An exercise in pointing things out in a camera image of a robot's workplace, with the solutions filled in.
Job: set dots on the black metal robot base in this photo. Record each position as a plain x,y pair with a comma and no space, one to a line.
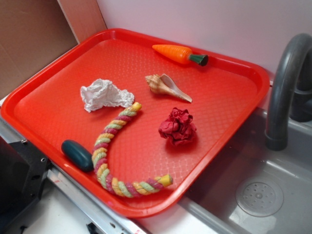
23,169

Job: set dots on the silver metal rail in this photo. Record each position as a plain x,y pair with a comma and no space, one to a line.
106,220

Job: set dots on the grey toy faucet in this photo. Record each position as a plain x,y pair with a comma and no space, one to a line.
291,95

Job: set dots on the red plastic tray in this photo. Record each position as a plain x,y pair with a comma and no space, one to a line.
48,109

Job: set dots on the brown cardboard panel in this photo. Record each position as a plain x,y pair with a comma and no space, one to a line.
33,33

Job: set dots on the dark teal oval stone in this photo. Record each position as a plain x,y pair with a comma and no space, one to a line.
80,156

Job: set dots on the grey toy sink basin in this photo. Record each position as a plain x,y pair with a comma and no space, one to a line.
249,189

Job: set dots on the crumpled red paper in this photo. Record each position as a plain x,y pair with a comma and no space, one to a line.
178,128

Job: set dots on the crumpled white paper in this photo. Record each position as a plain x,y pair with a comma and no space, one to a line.
103,93

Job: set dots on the beige conch seashell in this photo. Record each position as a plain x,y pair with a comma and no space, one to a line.
164,85

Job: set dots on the multicolour twisted rope toy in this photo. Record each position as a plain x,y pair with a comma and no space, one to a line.
100,162

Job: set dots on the orange toy carrot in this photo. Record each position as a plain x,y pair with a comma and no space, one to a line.
180,54

